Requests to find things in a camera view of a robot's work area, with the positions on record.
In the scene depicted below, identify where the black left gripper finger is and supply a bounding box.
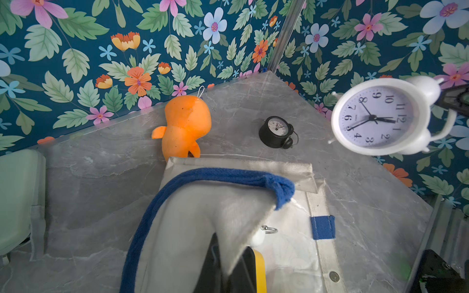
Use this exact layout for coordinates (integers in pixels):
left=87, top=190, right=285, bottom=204
left=193, top=233, right=222, bottom=293

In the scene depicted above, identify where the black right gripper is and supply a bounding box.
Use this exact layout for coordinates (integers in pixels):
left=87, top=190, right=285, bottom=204
left=436, top=84, right=469, bottom=117

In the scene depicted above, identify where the white twin-bell alarm clock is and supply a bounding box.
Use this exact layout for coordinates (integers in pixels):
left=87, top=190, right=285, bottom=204
left=331, top=76, right=458, bottom=156

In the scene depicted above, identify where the white canvas tote bag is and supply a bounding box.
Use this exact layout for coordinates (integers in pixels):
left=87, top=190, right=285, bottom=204
left=120, top=157, right=346, bottom=293

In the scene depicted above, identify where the small black alarm clock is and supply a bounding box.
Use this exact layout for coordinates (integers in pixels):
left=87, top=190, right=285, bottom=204
left=258, top=116, right=299, bottom=150

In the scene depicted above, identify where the black yellow square clock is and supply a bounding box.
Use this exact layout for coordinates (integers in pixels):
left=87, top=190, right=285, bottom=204
left=230, top=247, right=267, bottom=293

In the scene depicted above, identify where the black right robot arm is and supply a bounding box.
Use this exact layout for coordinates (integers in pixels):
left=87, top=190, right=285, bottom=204
left=404, top=84, right=469, bottom=293

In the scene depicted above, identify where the orange plush whale toy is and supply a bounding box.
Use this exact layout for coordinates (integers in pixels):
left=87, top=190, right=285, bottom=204
left=151, top=95, right=212, bottom=161

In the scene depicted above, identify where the mint green glasses case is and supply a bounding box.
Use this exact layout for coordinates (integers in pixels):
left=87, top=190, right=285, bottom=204
left=1, top=150, right=46, bottom=266

